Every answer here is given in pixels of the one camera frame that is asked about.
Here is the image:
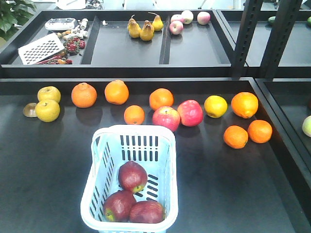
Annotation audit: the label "light blue plastic basket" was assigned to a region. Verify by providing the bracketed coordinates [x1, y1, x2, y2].
[80, 125, 178, 233]

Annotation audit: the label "dark red apple edge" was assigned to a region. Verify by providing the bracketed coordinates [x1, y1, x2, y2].
[118, 161, 148, 194]

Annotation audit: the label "dark red apple front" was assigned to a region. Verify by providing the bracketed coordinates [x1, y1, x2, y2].
[129, 200, 165, 224]

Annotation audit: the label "dark red apple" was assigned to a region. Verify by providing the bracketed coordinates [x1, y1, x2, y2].
[103, 190, 136, 222]
[129, 200, 165, 224]

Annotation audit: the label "pink red apple left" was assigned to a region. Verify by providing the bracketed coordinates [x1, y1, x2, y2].
[152, 106, 181, 132]

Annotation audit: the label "pink red apple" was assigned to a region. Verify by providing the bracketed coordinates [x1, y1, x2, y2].
[177, 100, 204, 127]
[152, 106, 181, 132]

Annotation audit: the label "orange back left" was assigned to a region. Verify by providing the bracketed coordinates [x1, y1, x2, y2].
[149, 88, 174, 111]

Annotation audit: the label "small orange centre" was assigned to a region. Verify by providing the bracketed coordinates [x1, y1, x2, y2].
[123, 105, 145, 125]

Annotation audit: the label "pink red apple right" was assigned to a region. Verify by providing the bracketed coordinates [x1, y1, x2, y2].
[177, 100, 204, 127]

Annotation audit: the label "yellow orange citrus fruit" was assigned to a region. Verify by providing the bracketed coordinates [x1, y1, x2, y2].
[204, 95, 228, 118]

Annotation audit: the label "orange with nub left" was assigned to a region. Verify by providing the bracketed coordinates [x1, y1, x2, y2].
[71, 83, 97, 108]

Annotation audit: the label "orange front left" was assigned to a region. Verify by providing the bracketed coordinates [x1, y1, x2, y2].
[223, 125, 248, 149]

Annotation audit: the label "large orange with nub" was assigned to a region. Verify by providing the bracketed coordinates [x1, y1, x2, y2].
[231, 92, 259, 119]

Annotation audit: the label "orange front right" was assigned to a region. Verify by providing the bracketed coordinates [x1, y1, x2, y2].
[247, 119, 273, 144]

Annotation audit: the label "yellow apple front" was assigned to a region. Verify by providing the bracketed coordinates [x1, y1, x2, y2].
[35, 99, 60, 122]

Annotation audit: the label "yellow apple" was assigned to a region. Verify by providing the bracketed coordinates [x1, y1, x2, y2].
[35, 99, 60, 122]
[37, 86, 61, 103]

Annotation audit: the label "yellow apple back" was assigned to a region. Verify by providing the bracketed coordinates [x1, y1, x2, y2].
[37, 86, 61, 103]

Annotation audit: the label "brown halved fruit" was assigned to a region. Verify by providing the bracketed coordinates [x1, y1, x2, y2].
[23, 102, 37, 117]

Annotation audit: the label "white perforated tray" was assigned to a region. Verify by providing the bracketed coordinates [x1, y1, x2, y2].
[18, 33, 65, 65]

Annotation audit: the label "black shelf upright posts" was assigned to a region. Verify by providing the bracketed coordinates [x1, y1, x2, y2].
[222, 0, 311, 78]

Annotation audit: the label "potted green plant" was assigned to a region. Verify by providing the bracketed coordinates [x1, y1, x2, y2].
[0, 0, 36, 41]

